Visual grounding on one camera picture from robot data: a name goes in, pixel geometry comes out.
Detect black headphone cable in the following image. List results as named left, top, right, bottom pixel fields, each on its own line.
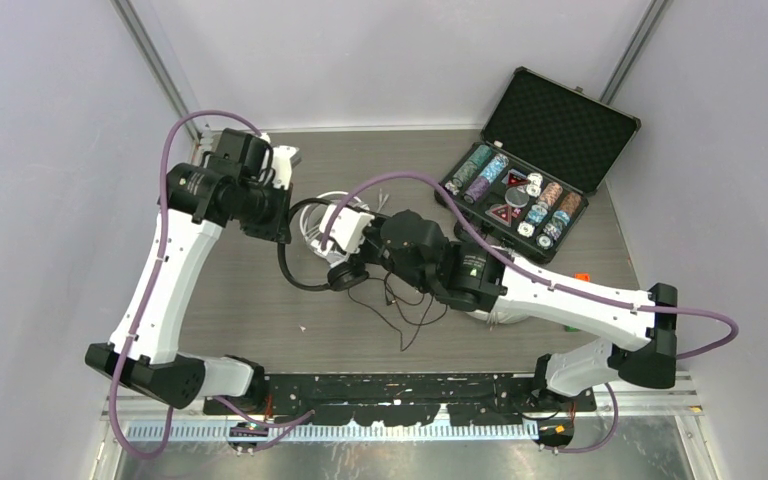
left=346, top=271, right=450, bottom=354

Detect white headphone cable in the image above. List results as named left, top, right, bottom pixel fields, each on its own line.
left=304, top=190, right=392, bottom=220

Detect black headphones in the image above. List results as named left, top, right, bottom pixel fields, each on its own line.
left=276, top=196, right=370, bottom=292

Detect small white headphones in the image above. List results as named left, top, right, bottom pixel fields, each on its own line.
left=299, top=191, right=375, bottom=267

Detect large white grey headphones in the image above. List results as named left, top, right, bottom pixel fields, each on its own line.
left=467, top=310, right=531, bottom=325

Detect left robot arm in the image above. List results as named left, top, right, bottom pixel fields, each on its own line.
left=85, top=129, right=300, bottom=414

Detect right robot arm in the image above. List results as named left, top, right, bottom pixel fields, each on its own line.
left=334, top=211, right=678, bottom=411

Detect black poker chip case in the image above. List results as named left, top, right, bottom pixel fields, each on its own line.
left=435, top=67, right=641, bottom=264

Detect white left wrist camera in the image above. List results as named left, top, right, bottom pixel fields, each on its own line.
left=257, top=133, right=301, bottom=190

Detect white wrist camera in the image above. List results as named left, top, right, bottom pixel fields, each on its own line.
left=257, top=133, right=301, bottom=190
left=312, top=205, right=375, bottom=263

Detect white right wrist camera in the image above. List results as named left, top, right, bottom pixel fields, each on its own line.
left=312, top=205, right=375, bottom=263

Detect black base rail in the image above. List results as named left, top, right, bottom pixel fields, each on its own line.
left=203, top=373, right=596, bottom=427

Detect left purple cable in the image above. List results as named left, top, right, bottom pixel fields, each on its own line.
left=106, top=109, right=266, bottom=462

